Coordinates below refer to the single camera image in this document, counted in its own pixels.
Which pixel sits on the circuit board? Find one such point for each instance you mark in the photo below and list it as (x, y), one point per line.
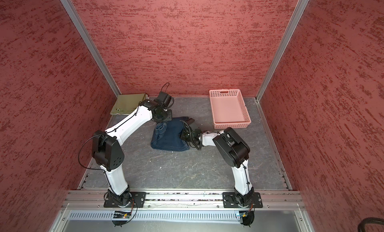
(246, 215)
(122, 215)

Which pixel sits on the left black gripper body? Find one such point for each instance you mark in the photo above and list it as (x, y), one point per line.
(165, 116)

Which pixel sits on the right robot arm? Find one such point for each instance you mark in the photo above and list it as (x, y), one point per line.
(233, 149)

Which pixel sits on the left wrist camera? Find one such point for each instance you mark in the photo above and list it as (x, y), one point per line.
(163, 98)

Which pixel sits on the right corner aluminium post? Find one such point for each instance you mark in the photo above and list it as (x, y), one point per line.
(288, 33)

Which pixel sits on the aluminium front rail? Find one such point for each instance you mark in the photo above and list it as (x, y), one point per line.
(207, 200)

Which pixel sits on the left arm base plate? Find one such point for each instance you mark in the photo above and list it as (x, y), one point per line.
(126, 200)

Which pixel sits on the left corner aluminium post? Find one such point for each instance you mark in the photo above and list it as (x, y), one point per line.
(80, 27)

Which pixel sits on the corner aluminium post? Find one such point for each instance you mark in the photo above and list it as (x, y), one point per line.
(80, 27)
(288, 33)

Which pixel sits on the left circuit board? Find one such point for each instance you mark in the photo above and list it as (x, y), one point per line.
(122, 215)

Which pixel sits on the right circuit board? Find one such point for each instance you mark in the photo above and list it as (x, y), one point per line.
(246, 215)

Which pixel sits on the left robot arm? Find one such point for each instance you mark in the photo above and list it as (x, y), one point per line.
(107, 151)

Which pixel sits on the olive green skirt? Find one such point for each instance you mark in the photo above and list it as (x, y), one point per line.
(127, 103)

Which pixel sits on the blue denim skirt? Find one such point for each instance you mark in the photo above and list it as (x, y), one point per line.
(167, 136)

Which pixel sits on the pink plastic basket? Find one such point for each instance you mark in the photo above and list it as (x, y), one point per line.
(229, 109)

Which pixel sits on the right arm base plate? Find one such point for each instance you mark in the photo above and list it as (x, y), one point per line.
(234, 200)

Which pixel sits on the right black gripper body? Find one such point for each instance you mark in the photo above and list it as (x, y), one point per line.
(185, 135)

